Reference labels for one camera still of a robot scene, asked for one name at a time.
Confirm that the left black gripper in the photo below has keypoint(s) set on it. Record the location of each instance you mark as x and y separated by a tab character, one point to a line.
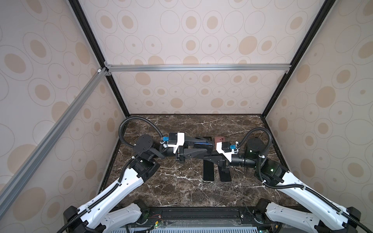
183	153

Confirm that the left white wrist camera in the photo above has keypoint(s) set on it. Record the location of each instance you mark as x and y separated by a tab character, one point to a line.
174	141

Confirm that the black frame post right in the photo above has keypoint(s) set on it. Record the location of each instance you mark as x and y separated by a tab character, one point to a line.
310	35

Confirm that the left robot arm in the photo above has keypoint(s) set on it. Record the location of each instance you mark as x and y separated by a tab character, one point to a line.
98	216

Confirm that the black frame post left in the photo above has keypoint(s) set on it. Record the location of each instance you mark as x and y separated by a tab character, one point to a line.
94	45

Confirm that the diagonal aluminium rail left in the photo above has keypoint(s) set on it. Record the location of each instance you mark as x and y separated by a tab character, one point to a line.
30	166

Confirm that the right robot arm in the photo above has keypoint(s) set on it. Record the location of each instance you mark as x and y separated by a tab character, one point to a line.
322	216

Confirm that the black phone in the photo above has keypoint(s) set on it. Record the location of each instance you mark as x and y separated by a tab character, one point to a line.
204	145
208	171

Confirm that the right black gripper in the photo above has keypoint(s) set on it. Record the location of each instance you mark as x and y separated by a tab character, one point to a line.
220	160

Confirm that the black frame post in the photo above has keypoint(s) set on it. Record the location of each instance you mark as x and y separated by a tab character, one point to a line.
310	35
94	45

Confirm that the horizontal aluminium rail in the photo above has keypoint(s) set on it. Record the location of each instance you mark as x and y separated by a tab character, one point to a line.
206	67

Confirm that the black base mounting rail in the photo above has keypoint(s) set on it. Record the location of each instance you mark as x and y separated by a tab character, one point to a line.
203	220

